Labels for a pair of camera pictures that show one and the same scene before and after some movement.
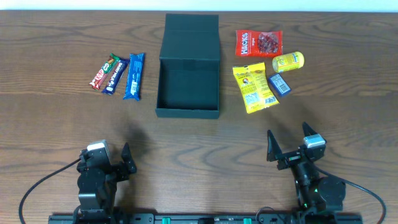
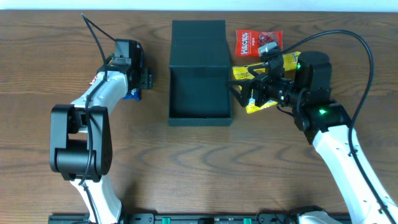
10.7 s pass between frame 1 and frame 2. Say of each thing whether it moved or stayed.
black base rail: stayed
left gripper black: moved
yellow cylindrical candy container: stayed
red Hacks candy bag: stayed
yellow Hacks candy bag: stayed
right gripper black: moved
